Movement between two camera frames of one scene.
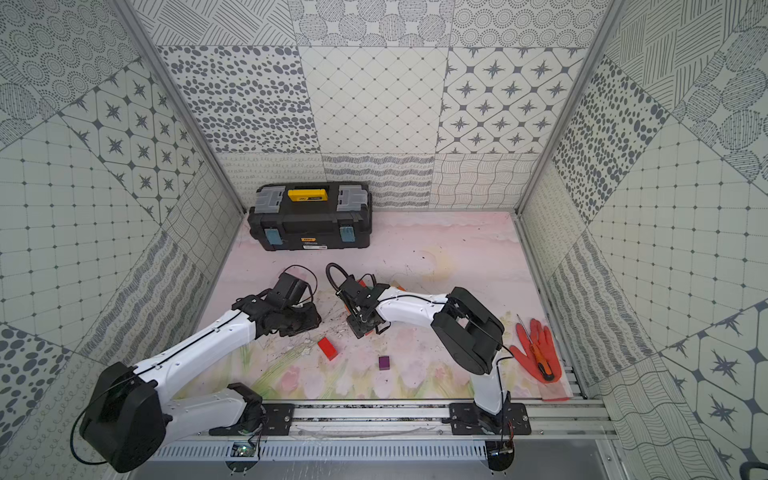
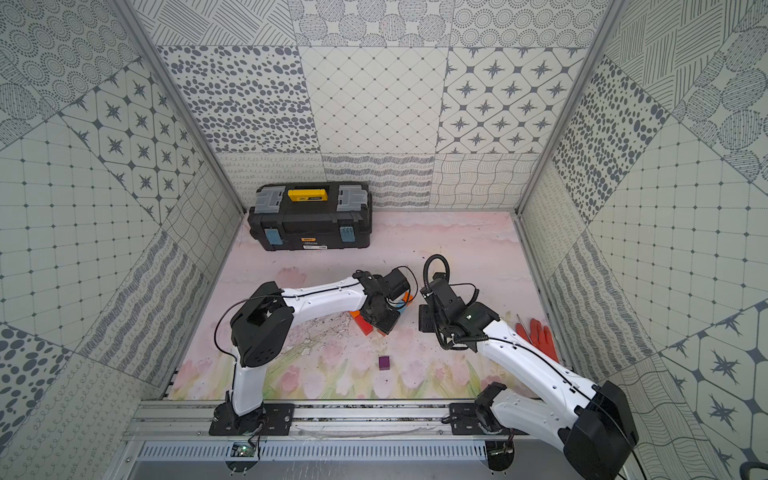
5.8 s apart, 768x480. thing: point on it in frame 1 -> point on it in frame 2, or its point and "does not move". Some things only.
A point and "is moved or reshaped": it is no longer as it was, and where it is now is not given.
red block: (327, 348) is moved or reshaped
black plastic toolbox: (311, 216) does not move
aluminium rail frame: (555, 420) does not move
